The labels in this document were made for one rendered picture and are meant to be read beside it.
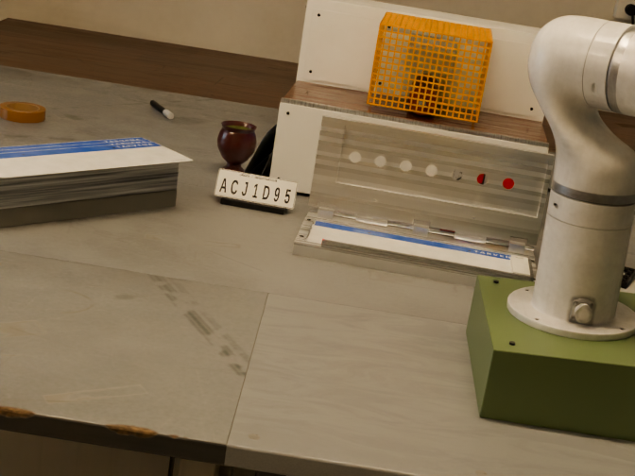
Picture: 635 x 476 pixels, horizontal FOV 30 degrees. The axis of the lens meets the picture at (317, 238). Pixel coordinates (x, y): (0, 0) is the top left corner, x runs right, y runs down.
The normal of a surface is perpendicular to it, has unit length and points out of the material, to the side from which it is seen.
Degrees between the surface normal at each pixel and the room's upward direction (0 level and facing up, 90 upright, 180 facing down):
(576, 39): 59
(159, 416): 0
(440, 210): 83
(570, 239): 91
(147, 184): 90
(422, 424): 0
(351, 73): 90
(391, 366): 0
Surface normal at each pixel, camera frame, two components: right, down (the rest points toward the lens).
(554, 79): -0.54, 0.29
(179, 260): 0.15, -0.94
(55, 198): 0.68, 0.33
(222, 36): -0.06, 0.31
